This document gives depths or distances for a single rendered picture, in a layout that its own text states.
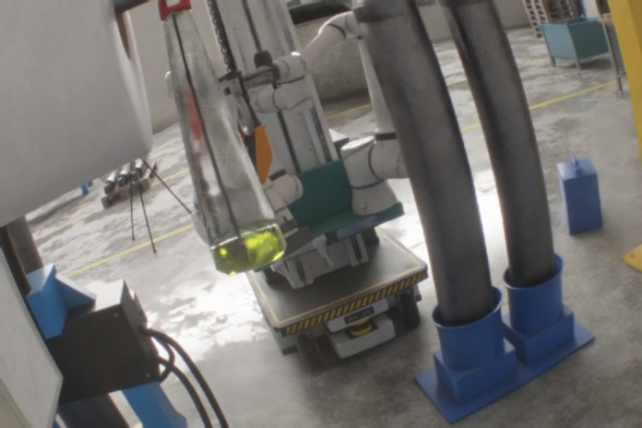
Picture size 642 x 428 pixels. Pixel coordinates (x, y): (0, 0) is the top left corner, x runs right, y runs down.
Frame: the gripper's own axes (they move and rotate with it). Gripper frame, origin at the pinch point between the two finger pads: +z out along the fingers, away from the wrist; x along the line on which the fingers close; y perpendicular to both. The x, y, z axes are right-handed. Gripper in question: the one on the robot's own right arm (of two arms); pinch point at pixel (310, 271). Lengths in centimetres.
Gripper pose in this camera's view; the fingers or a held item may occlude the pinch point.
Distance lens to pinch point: 216.4
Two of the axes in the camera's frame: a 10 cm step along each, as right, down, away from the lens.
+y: -2.1, 1.8, 9.6
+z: 5.2, 8.5, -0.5
